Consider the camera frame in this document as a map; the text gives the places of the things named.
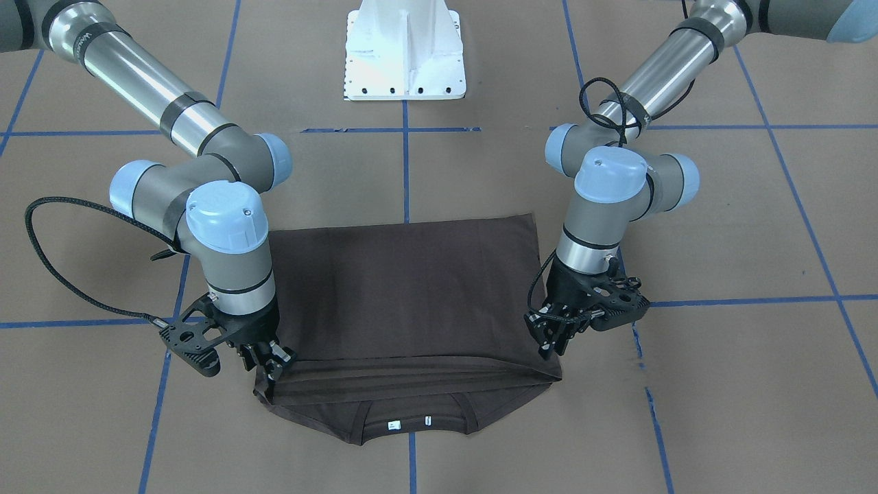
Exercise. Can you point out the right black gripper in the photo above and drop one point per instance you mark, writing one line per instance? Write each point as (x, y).
(252, 328)

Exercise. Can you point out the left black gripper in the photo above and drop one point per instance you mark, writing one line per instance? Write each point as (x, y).
(566, 288)

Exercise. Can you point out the brown t-shirt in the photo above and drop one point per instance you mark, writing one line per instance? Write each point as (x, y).
(406, 327)

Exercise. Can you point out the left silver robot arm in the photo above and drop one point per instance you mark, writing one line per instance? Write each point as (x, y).
(614, 185)

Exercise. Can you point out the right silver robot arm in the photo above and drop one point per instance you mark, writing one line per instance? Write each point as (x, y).
(209, 206)

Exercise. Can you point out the white column base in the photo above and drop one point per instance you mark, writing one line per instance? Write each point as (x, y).
(404, 50)

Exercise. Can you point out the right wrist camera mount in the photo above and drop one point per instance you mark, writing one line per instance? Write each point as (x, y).
(194, 336)

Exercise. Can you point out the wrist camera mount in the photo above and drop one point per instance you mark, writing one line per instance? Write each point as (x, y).
(194, 336)
(620, 301)

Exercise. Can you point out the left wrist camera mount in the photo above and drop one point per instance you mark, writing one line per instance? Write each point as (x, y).
(620, 301)

